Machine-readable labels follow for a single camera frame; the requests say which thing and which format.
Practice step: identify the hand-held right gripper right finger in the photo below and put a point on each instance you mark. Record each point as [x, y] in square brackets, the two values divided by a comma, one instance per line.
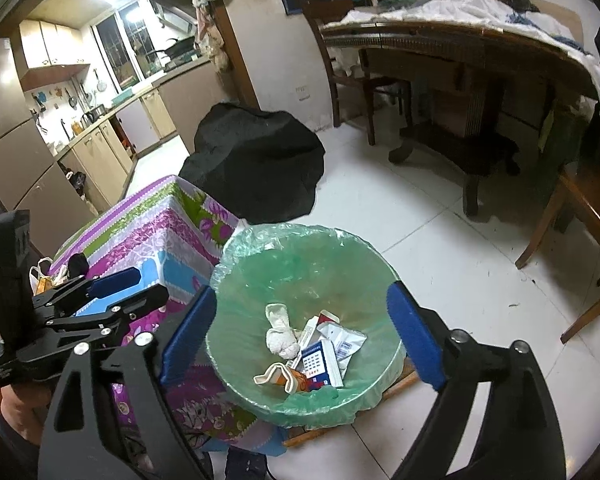
[412, 335]

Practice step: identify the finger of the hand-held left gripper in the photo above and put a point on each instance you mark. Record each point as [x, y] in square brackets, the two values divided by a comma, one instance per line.
[115, 281]
[130, 307]

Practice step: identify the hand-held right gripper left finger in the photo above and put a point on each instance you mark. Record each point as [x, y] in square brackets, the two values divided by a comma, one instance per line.
[190, 335]

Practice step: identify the black sock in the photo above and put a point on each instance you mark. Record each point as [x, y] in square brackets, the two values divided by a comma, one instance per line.
[78, 262]

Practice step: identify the grey foil packet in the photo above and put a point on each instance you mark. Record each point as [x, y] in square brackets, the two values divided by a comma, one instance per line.
[347, 342]

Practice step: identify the white tissue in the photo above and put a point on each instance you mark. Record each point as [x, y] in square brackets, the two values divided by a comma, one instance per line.
[280, 337]

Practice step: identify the orange wrapper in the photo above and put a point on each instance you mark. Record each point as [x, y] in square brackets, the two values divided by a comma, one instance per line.
[280, 376]

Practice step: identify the blue small box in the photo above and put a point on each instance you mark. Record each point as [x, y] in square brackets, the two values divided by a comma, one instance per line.
[317, 365]

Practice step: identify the bin with green liner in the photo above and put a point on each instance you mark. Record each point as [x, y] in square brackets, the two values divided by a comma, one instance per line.
[280, 270]

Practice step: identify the person's left hand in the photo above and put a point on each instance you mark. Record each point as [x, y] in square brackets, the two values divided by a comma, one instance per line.
[25, 410]

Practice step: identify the grey refrigerator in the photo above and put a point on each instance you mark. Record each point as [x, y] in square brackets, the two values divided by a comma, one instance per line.
[15, 160]

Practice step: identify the black covered round object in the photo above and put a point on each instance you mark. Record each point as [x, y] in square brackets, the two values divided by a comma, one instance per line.
[255, 160]

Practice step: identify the beige kitchen base cabinets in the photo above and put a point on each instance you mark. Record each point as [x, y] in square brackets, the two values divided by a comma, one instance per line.
[180, 100]

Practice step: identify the brown wooden chair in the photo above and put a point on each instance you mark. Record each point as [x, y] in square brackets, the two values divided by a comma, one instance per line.
[580, 195]

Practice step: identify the kitchen window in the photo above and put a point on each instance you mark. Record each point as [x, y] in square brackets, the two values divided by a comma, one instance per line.
[112, 45]

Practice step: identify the black wok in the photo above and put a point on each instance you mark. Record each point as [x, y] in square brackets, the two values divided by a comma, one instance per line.
[177, 47]

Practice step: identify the dark wooden chair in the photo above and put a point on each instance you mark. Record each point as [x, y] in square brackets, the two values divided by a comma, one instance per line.
[360, 82]

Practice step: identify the hanging cloths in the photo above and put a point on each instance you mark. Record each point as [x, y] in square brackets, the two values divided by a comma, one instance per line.
[212, 35]

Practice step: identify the dark wooden dining table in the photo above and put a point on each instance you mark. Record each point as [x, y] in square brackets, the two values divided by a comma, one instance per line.
[430, 60]

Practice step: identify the white cloth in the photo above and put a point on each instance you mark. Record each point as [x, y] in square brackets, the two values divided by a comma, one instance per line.
[470, 10]

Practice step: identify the beige wall cabinets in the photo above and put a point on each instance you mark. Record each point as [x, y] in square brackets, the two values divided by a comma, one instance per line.
[45, 50]

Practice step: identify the white wall outlet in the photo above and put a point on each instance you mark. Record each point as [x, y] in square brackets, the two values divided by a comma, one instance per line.
[304, 93]

